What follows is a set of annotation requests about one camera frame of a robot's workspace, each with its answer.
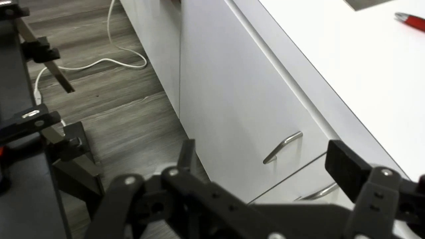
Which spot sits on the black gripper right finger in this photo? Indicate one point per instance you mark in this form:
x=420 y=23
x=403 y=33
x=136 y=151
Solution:
x=350 y=163

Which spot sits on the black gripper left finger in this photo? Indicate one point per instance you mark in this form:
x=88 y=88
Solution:
x=188 y=154

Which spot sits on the white drawer cabinet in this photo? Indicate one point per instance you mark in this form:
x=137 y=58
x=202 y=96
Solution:
x=230 y=88

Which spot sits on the white lower cabinet door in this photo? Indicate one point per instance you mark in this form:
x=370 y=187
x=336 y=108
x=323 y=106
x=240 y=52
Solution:
x=155 y=35

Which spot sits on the red pen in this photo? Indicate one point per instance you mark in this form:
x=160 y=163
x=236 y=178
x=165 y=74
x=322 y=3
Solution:
x=414 y=21

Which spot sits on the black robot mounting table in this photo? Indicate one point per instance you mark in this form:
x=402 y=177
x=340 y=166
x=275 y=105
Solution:
x=27 y=199

